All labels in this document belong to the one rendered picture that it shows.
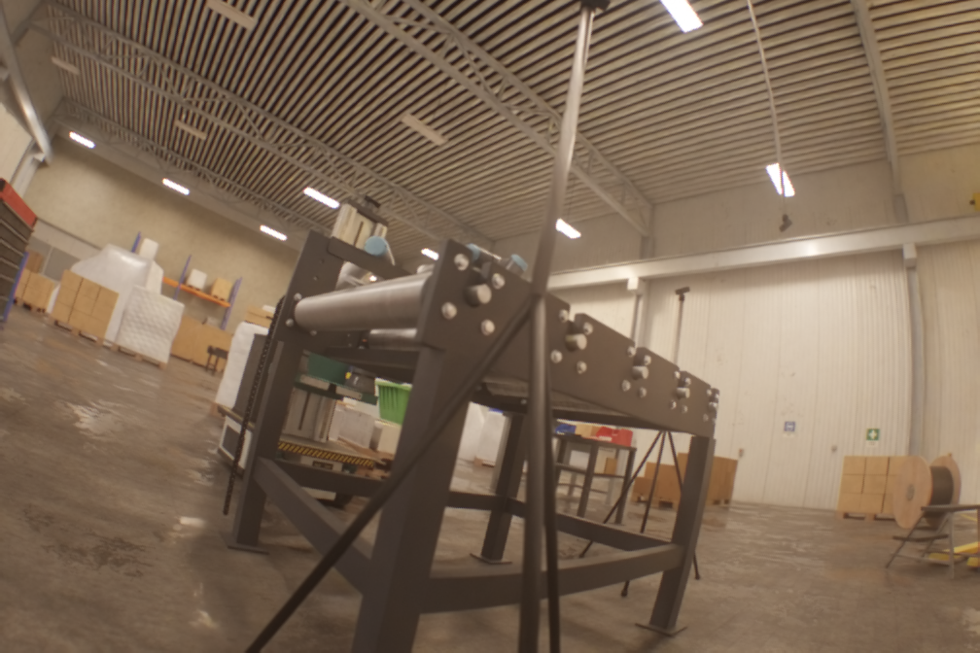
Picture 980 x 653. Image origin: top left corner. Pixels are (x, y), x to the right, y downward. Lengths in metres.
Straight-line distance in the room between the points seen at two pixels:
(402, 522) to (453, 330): 0.34
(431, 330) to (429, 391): 0.10
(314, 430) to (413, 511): 2.10
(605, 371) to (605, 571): 0.55
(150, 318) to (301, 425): 7.05
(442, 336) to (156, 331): 8.96
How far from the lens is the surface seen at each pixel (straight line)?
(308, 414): 2.83
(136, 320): 9.61
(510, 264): 2.01
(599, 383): 1.13
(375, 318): 1.06
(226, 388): 5.19
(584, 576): 1.23
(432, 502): 0.80
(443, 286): 0.80
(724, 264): 12.28
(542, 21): 10.10
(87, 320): 9.51
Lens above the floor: 0.62
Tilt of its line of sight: 18 degrees up
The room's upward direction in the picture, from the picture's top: 13 degrees clockwise
